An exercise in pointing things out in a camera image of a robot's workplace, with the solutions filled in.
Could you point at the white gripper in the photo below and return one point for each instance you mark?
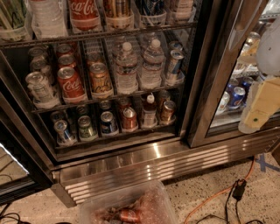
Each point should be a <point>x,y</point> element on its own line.
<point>269,52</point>

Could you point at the green soda can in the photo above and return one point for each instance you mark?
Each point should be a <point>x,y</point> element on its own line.
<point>86,131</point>

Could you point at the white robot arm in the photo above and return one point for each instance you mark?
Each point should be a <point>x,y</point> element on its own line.
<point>268,52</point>

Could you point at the blue Pepsi can left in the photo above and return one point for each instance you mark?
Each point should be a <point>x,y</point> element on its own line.
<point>236,97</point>

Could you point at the glass fridge door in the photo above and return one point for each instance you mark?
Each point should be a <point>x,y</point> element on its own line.
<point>228,25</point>

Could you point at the bronze can bottom shelf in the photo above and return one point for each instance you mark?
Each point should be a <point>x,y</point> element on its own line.
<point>167,111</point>

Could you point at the slim blue silver can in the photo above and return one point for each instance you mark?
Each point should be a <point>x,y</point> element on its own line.
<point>174,65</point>

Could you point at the red soda can bottom shelf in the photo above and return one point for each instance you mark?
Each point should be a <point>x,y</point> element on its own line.
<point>129,119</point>

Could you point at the dark blue soda can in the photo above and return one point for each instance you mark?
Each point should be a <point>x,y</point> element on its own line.
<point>108,124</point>

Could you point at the orange gold can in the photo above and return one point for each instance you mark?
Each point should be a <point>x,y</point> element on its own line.
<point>101,84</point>

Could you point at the orange can in bin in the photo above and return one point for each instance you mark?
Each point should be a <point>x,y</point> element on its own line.
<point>130,216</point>

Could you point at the red Coca-Cola can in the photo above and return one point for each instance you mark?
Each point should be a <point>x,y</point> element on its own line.
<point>71,85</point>

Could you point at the Coca-Cola bottle top shelf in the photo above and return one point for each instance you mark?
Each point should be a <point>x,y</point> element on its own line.
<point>84,15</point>

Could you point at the blue white can bottom left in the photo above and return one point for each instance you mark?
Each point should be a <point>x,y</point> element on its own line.
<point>65,137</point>

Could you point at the silver white can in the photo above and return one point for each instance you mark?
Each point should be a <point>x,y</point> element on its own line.
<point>44,96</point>

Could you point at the black power adapter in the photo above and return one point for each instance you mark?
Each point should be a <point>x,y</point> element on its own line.
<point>239,189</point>

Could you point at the clear water bottle right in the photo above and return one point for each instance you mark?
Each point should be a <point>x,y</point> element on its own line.
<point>153,59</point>

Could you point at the clear water bottle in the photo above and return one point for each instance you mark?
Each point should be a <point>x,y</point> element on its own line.
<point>126,69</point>
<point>153,59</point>

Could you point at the juice bottle white cap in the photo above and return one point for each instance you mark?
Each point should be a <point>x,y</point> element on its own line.
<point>149,110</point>

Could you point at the clear water bottle left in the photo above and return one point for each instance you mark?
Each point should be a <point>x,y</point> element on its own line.
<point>126,69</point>

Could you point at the clear plastic bin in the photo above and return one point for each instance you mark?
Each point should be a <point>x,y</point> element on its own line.
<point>150,198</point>

